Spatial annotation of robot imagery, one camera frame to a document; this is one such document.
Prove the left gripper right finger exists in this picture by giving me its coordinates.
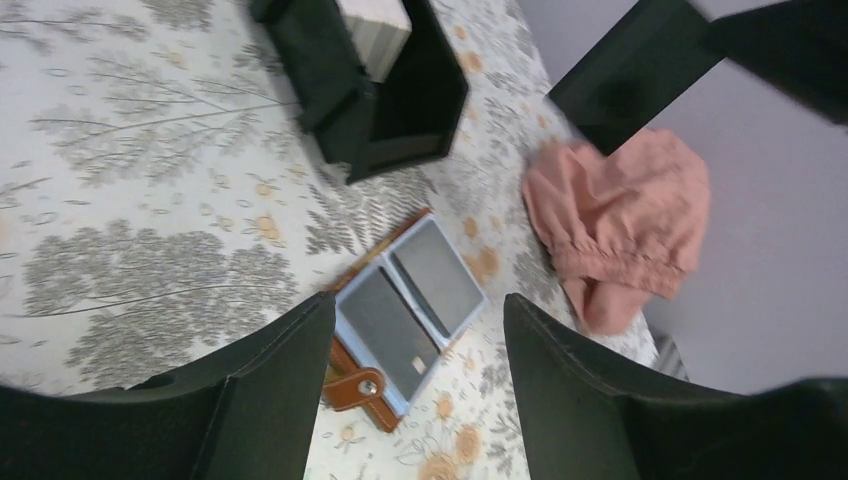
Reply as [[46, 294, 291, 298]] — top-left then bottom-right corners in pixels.
[[503, 293, 847, 479]]

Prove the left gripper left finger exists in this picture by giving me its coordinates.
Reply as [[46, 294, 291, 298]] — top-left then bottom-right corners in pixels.
[[1, 292, 335, 479]]

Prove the brown leather card holder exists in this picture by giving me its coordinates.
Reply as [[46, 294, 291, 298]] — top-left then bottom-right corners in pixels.
[[323, 208, 486, 433]]

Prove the black credit card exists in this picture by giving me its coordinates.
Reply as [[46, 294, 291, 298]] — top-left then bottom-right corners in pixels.
[[340, 267, 439, 402], [390, 214, 484, 345]]

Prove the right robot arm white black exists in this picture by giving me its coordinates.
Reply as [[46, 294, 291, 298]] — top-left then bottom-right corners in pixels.
[[548, 1, 847, 155]]

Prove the black card box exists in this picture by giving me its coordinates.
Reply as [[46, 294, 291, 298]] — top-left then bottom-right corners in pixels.
[[249, 1, 469, 184]]

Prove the stack of credit cards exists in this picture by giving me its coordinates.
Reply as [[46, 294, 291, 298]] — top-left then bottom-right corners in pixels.
[[337, 0, 412, 83]]

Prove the pink crumpled cloth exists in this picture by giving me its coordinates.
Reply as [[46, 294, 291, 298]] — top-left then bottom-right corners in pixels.
[[522, 129, 711, 335]]

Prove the floral patterned table mat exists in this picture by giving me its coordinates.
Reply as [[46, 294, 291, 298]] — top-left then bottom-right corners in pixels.
[[1, 1, 572, 479]]

